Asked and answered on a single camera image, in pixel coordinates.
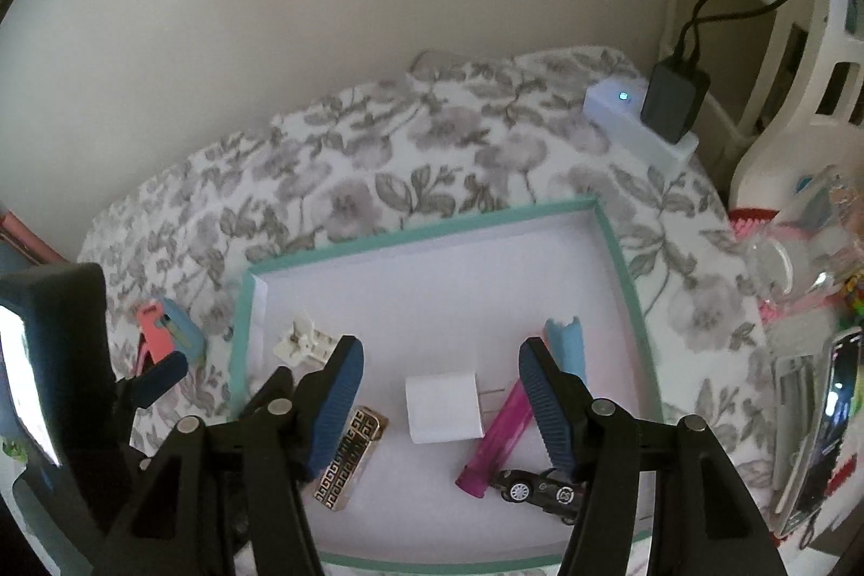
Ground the cream hair claw clip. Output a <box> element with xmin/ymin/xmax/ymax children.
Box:
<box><xmin>273</xmin><ymin>311</ymin><xmax>342</xmax><ymax>378</ymax></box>

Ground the grey flat case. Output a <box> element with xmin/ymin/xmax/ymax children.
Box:
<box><xmin>773</xmin><ymin>353</ymin><xmax>821</xmax><ymax>510</ymax></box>

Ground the light blue plastic holder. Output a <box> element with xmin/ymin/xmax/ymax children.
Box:
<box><xmin>543</xmin><ymin>316</ymin><xmax>588</xmax><ymax>395</ymax></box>

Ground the blue plastic card tool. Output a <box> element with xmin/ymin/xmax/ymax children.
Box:
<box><xmin>155</xmin><ymin>298</ymin><xmax>207</xmax><ymax>364</ymax></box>

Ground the gold patterned lighter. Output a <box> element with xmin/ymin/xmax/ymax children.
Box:
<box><xmin>312</xmin><ymin>406</ymin><xmax>389</xmax><ymax>511</ymax></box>

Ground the black smartphone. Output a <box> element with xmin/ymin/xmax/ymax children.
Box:
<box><xmin>786</xmin><ymin>328</ymin><xmax>864</xmax><ymax>540</ymax></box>

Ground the black power adapter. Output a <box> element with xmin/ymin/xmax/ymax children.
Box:
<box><xmin>640</xmin><ymin>56</ymin><xmax>711</xmax><ymax>144</ymax></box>

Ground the purple lighter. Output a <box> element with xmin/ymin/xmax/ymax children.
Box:
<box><xmin>455</xmin><ymin>377</ymin><xmax>534</xmax><ymax>499</ymax></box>

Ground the teal rimmed white tray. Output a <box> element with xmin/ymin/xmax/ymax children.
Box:
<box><xmin>228</xmin><ymin>196</ymin><xmax>666</xmax><ymax>573</ymax></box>

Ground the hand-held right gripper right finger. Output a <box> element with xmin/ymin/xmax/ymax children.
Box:
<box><xmin>518</xmin><ymin>336</ymin><xmax>791</xmax><ymax>576</ymax></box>

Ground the white charger plug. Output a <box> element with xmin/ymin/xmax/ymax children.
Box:
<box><xmin>405</xmin><ymin>372</ymin><xmax>507</xmax><ymax>445</ymax></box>

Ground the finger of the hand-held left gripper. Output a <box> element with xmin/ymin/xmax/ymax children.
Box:
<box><xmin>131</xmin><ymin>352</ymin><xmax>190</xmax><ymax>411</ymax></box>

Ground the white plastic chair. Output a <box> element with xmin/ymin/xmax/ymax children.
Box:
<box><xmin>729</xmin><ymin>0</ymin><xmax>864</xmax><ymax>213</ymax></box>

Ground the white power strip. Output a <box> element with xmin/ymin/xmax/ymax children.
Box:
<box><xmin>584</xmin><ymin>80</ymin><xmax>699</xmax><ymax>172</ymax></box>

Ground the clear plastic bag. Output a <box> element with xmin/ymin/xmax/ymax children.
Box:
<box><xmin>742</xmin><ymin>164</ymin><xmax>864</xmax><ymax>307</ymax></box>

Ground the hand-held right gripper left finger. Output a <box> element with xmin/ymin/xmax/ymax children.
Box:
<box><xmin>87</xmin><ymin>335</ymin><xmax>366</xmax><ymax>576</ymax></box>

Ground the black toy car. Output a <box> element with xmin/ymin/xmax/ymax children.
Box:
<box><xmin>491</xmin><ymin>466</ymin><xmax>588</xmax><ymax>526</ymax></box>

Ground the pink board edge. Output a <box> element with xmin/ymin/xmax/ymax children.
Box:
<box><xmin>0</xmin><ymin>208</ymin><xmax>69</xmax><ymax>267</ymax></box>

